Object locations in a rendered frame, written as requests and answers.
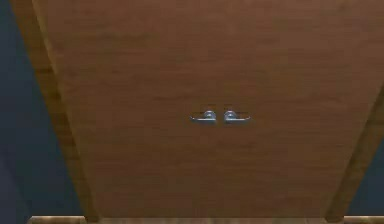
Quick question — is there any silver lever door handle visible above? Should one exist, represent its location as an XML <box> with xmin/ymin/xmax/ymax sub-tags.
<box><xmin>189</xmin><ymin>110</ymin><xmax>217</xmax><ymax>126</ymax></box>
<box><xmin>223</xmin><ymin>110</ymin><xmax>251</xmax><ymax>125</ymax></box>

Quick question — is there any brown wooden double door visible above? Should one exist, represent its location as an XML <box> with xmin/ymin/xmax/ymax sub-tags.
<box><xmin>9</xmin><ymin>0</ymin><xmax>384</xmax><ymax>224</ymax></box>

